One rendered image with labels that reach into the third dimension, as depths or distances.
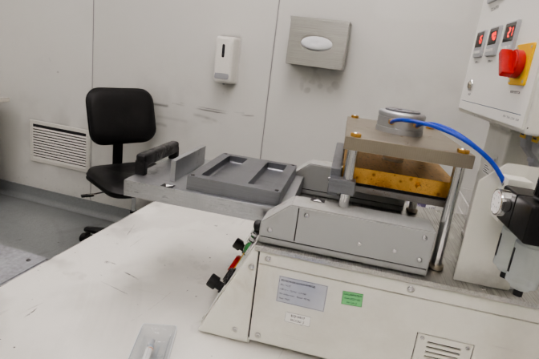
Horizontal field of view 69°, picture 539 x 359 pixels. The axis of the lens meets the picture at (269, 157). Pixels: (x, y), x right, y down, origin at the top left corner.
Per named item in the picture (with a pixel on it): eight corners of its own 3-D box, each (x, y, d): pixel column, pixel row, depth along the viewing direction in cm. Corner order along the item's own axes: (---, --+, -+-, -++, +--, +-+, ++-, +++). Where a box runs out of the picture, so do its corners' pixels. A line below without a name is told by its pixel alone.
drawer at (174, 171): (301, 192, 86) (306, 159, 85) (285, 231, 65) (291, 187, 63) (176, 170, 91) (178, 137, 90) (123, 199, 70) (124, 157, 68)
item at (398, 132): (458, 176, 81) (473, 114, 78) (519, 236, 52) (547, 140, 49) (340, 157, 86) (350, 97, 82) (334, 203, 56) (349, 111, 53)
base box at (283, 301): (476, 294, 89) (496, 223, 85) (560, 444, 53) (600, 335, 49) (249, 246, 98) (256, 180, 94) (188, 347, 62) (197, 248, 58)
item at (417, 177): (427, 175, 79) (437, 128, 77) (454, 212, 58) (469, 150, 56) (341, 160, 82) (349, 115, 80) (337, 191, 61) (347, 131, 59)
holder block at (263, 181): (295, 175, 85) (297, 164, 84) (278, 206, 66) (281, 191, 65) (222, 163, 88) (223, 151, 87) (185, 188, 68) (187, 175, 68)
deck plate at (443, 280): (497, 223, 86) (498, 219, 85) (589, 320, 52) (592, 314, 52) (289, 186, 93) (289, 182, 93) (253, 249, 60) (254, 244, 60)
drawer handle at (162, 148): (178, 159, 87) (180, 141, 86) (143, 175, 72) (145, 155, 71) (170, 157, 87) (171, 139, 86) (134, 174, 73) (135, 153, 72)
